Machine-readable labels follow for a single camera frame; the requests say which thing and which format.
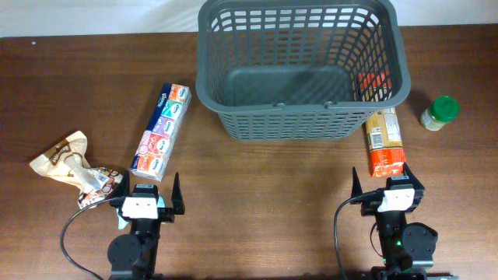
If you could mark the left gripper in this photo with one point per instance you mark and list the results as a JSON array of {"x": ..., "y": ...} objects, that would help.
[{"x": 168, "y": 215}]

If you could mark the beige snack bag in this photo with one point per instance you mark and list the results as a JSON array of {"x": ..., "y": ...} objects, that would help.
[{"x": 66, "y": 162}]

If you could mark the orange spaghetti package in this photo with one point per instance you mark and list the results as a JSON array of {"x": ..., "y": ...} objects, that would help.
[{"x": 387, "y": 155}]

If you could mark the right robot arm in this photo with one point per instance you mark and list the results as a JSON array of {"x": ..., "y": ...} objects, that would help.
[{"x": 406, "y": 248}]

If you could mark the teal wipes packet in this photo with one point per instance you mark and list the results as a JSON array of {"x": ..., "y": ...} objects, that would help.
[{"x": 122, "y": 222}]

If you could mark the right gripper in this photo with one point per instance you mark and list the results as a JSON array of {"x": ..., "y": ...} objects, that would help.
[{"x": 419, "y": 190}]

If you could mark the green lid glass jar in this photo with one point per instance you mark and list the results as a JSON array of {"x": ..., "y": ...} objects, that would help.
[{"x": 443, "y": 110}]

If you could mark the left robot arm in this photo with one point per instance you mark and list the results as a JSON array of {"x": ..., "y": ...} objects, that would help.
[{"x": 133, "y": 255}]

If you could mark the grey plastic basket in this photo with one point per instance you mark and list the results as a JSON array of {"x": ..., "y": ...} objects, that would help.
[{"x": 293, "y": 69}]

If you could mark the multicolour tissue pack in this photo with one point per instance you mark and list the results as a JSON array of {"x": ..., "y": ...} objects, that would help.
[{"x": 157, "y": 141}]

